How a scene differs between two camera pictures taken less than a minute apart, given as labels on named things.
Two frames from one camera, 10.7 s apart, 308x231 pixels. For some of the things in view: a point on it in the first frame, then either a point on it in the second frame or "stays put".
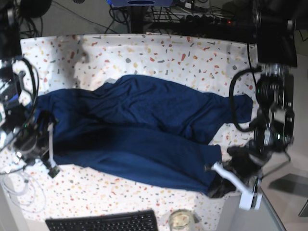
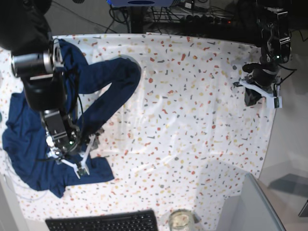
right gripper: [247, 159] -> [262, 75]
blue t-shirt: [145, 127] -> [98, 90]
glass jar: [181, 220] stays put
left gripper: [32, 141] -> [67, 140]
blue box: [125, 3] stays put
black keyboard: [136, 221] stays put
